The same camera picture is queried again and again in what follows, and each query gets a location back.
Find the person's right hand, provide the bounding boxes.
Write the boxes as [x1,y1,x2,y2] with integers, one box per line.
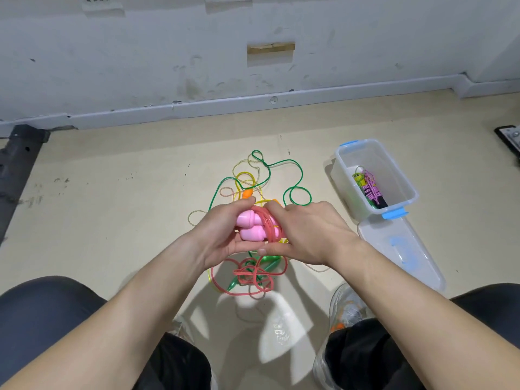
[258,200,362,268]

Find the person's left hand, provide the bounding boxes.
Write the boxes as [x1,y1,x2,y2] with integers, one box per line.
[185,197,269,271]

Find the pink skipping rope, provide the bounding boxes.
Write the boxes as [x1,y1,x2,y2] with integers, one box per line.
[210,203,290,301]

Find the pink rope with black-yellow handles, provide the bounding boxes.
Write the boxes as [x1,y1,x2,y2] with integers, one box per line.
[354,168,388,210]

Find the pile of colourful jump ropes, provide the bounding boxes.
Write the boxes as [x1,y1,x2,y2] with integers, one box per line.
[188,149,331,291]

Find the clear storage box blue latches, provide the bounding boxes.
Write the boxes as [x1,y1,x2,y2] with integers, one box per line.
[328,139,419,224]

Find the person's right forearm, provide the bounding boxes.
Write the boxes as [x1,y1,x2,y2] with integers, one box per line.
[337,235,520,390]

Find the person's left forearm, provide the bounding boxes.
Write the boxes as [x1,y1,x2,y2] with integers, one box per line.
[0,238,208,390]

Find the clear plastic box lid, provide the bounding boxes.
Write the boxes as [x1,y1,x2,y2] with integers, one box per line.
[357,215,447,293]

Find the grey right shoe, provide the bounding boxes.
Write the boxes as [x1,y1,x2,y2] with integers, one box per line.
[313,284,368,390]

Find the grey shoe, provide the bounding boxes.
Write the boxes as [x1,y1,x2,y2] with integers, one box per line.
[313,284,368,390]
[166,319,214,390]

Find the grey left shoe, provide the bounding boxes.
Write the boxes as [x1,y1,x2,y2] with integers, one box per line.
[166,319,214,390]

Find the black shorts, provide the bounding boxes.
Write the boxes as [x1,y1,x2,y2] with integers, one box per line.
[0,276,520,390]

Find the small black object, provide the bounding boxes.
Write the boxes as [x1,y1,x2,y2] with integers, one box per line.
[495,124,520,166]

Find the small wooden wall block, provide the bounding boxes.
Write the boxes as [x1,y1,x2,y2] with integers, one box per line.
[247,41,297,56]

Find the black metal rack frame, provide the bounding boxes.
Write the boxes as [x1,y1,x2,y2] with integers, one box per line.
[0,125,51,244]

